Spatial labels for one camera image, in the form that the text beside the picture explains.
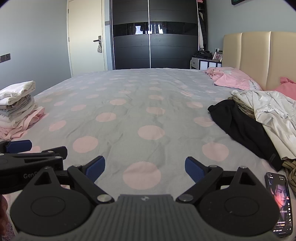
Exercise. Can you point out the grey pink-dotted bed sheet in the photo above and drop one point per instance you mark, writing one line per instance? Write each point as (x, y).
(138, 104)

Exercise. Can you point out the cream garment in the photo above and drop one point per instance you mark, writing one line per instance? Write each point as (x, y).
(281, 141)

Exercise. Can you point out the wall television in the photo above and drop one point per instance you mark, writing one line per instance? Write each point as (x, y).
(237, 1)

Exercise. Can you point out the pink clothes pile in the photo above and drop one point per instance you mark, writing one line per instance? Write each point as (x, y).
(240, 81)

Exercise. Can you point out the dark wall switch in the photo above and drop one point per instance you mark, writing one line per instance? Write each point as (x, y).
(4, 58)

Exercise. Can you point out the white t-shirt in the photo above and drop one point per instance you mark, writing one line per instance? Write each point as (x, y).
(270, 109)

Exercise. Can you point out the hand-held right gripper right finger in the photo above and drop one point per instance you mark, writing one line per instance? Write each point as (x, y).
(193, 169)

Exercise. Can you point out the pink crumpled cloth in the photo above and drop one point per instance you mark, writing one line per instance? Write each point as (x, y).
(217, 71)

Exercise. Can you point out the olive garment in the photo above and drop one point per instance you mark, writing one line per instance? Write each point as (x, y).
(242, 105)

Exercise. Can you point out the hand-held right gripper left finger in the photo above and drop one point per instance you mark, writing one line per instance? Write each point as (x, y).
(96, 168)

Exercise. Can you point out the black garment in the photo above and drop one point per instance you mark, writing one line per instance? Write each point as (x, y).
(242, 132)

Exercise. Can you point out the black smartphone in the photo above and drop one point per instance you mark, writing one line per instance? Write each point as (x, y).
(278, 204)

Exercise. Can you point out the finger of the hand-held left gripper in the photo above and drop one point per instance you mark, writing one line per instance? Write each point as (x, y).
(55, 154)
(19, 146)

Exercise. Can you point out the black sliding wardrobe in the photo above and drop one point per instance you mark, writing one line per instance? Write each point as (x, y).
(131, 51)

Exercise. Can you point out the stack of folded clothes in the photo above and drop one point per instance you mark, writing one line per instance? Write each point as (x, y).
(16, 109)

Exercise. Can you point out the cream door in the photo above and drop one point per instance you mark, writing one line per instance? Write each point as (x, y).
(85, 46)

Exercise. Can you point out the photo frame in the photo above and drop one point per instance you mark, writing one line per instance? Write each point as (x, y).
(217, 56)

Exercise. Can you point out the brown ribbed cloth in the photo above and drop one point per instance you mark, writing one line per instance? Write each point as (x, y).
(290, 171)

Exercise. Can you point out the white nightstand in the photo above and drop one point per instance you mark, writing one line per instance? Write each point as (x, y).
(203, 64)

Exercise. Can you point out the black bag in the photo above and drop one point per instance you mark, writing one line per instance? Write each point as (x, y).
(203, 55)

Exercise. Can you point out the hanging dark clothes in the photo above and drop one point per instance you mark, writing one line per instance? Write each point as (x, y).
(203, 30)

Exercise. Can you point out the beige padded headboard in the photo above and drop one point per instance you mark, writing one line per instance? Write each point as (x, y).
(254, 53)

